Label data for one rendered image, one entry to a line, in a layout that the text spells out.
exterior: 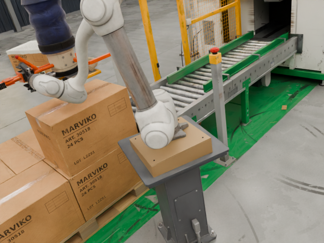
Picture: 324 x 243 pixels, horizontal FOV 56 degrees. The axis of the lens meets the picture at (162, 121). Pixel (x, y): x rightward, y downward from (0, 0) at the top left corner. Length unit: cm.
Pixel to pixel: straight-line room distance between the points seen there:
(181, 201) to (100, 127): 74
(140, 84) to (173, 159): 44
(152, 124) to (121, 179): 108
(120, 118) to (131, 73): 89
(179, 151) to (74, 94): 65
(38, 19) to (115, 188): 128
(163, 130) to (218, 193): 124
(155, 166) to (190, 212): 56
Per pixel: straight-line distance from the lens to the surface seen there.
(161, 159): 154
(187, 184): 184
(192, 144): 159
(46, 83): 164
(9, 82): 198
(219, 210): 239
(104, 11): 124
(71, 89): 172
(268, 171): 271
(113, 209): 256
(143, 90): 137
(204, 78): 313
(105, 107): 209
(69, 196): 218
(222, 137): 264
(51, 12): 196
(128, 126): 226
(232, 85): 292
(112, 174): 231
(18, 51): 394
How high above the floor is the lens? 174
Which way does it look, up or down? 29 degrees down
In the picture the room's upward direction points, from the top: 11 degrees counter-clockwise
